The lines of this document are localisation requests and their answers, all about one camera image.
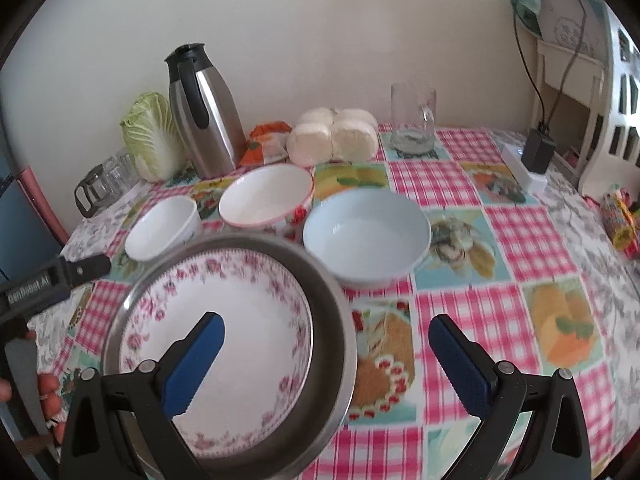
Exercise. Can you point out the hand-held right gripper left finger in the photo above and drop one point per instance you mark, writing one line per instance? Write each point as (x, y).
(197, 360)

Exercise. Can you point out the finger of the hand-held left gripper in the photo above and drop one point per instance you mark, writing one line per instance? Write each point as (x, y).
(90, 267)

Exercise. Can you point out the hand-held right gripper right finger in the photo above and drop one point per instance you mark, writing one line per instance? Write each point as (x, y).
(460, 370)

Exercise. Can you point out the round floral plate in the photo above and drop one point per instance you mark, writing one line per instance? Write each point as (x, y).
(260, 320)

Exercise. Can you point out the white cup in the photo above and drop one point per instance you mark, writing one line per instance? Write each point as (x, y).
(160, 225)

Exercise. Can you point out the stainless steel plate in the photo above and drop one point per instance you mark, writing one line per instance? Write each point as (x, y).
(330, 335)

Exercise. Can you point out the light blue bowl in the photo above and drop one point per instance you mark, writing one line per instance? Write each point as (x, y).
(365, 235)

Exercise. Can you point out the strawberry print bowl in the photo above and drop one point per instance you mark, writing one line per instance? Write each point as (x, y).
(265, 195)

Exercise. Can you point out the person's left hand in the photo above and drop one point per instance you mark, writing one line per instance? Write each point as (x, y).
(3, 390)

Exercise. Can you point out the clear glass cup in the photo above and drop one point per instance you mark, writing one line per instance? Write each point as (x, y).
(122, 170)

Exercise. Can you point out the pink checked printed tablecloth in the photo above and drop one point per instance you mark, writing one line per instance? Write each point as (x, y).
(500, 240)

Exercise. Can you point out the napa cabbage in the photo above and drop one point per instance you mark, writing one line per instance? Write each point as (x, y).
(150, 140)

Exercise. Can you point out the stainless steel thermos jug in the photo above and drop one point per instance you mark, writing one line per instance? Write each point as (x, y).
(210, 125)

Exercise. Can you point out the orange snack packet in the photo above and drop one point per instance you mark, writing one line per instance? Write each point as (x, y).
(262, 147)

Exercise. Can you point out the white power strip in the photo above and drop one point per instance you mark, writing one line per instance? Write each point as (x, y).
(515, 165)

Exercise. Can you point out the yellow candy roll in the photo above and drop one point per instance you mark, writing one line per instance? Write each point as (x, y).
(622, 225)

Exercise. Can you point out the black charger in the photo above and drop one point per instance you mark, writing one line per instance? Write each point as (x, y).
(537, 152)

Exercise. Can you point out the glass mug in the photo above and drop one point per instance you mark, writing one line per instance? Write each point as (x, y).
(412, 120)

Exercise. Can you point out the bag of white steamed buns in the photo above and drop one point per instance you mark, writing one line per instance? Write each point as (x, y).
(330, 137)

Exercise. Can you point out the white wooden shelf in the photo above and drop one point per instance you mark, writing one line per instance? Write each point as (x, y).
(565, 65)

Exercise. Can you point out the printed pillow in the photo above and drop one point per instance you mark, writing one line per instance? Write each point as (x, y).
(565, 20)

